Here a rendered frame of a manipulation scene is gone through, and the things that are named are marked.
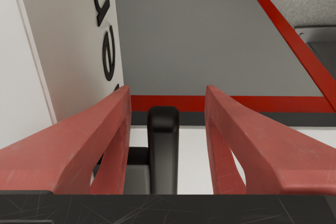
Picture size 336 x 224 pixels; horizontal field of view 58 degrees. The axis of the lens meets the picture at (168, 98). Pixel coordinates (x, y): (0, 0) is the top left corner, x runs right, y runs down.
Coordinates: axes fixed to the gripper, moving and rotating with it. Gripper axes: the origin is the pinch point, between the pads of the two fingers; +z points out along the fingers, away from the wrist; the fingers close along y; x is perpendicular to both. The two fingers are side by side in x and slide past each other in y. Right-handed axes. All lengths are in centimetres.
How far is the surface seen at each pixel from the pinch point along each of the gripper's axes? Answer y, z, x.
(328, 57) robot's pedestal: -51, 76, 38
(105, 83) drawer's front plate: 3.1, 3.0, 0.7
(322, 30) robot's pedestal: -52, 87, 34
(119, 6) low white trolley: 10, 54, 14
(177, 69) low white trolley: -1.4, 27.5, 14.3
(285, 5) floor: -39, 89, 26
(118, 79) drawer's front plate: 3.1, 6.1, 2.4
